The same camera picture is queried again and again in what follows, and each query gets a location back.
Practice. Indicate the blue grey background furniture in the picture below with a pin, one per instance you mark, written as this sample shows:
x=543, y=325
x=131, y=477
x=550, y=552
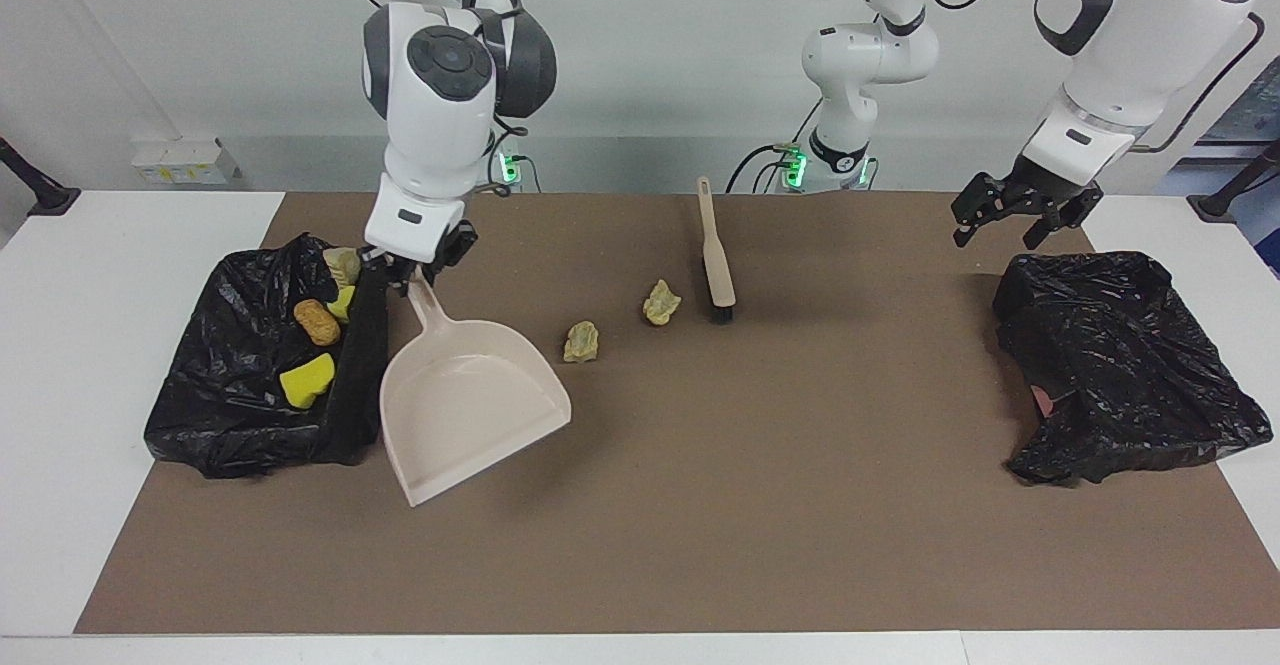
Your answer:
x=1250, y=135

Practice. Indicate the beige ridged pastry toy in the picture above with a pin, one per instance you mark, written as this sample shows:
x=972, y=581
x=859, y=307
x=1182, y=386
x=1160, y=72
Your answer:
x=660, y=305

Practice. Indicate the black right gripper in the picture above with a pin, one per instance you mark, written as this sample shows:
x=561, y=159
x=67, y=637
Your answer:
x=455, y=245

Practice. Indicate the brown oval bread toy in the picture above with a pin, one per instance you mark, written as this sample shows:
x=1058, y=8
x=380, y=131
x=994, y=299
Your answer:
x=317, y=323

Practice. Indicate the brown table mat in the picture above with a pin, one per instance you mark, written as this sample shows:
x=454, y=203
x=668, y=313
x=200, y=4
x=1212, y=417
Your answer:
x=700, y=545

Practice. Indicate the small curved yellow sponge piece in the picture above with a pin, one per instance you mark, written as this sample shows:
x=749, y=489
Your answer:
x=343, y=303

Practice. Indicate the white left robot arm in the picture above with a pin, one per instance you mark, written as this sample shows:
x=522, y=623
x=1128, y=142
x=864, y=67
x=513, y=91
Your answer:
x=1130, y=55

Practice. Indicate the large yellow sponge chunk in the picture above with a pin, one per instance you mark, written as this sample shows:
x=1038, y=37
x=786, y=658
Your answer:
x=307, y=382

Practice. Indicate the black bagged bin pink patch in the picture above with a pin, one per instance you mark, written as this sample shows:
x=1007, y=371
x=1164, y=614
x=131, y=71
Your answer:
x=1120, y=365

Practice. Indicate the black clamp stand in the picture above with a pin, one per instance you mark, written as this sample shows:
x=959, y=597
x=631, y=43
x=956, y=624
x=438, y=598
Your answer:
x=45, y=195
x=1225, y=200

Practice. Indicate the beige round dumpling toy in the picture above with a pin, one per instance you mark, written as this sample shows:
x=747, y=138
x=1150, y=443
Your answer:
x=580, y=343

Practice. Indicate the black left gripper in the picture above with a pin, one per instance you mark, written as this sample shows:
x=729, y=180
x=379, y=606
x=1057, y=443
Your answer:
x=1050, y=195

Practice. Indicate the beige brush black bristles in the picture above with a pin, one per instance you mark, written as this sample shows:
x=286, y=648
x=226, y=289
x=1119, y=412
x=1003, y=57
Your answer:
x=715, y=265

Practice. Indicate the green lit base socket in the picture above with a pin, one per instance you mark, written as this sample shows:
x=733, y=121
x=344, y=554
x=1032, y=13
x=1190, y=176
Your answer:
x=795, y=167
x=510, y=167

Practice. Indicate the pale beige lumpy toy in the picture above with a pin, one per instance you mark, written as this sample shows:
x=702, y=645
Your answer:
x=343, y=265

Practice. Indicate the beige plastic dustpan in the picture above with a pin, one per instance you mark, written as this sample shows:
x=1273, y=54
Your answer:
x=460, y=405

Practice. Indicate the white wall socket boxes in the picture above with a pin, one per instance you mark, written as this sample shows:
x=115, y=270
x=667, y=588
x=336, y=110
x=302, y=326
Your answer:
x=185, y=162

